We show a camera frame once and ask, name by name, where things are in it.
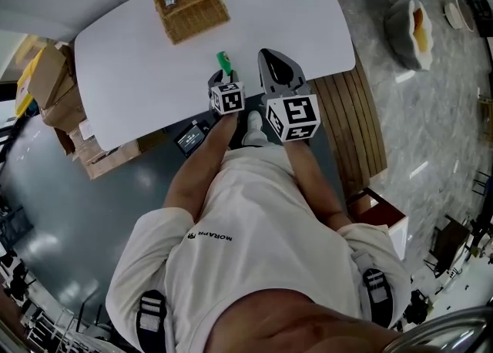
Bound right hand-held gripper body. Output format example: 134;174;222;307
261;83;323;143

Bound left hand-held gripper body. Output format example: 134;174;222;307
207;73;247;117

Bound green snack packet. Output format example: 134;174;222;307
215;50;234;77

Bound wicker basket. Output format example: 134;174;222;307
146;0;232;46

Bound person's right forearm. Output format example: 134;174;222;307
283;138;354;230

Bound person's left forearm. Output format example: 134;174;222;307
163;112;240;226

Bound person's white shoe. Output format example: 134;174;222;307
246;109;264;133

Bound person's grey trouser leg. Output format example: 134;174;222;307
240;129;283;149

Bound black screen device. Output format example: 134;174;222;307
173;121;211;158

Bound wooden slatted panel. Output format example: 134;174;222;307
310;64;388;201

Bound grey pet bed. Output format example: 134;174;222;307
383;0;434;72

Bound person's white shirt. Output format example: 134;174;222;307
105;145;411;353

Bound white paper sheet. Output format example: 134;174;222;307
78;119;96;139

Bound white cabinet brown top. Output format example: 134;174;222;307
346;187;410;261

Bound medium cardboard box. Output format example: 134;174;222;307
39;85;88;139

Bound white round bowl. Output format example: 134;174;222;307
442;2;463;29

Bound open cardboard box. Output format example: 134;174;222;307
28;44;76;110

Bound beige round basin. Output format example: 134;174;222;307
454;0;476;32

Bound yellow flat package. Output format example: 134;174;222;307
15;48;44;118

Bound person's face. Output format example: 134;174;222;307
210;289;402;353

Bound black framed glass door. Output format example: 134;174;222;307
0;73;29;176

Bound black metal chair frames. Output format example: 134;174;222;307
0;243;35;308

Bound black grey backpack strap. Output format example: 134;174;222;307
136;289;169;353
349;249;394;328

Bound grey head mount rim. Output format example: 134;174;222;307
387;304;493;353

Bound white wire shelf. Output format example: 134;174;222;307
22;296;117;353

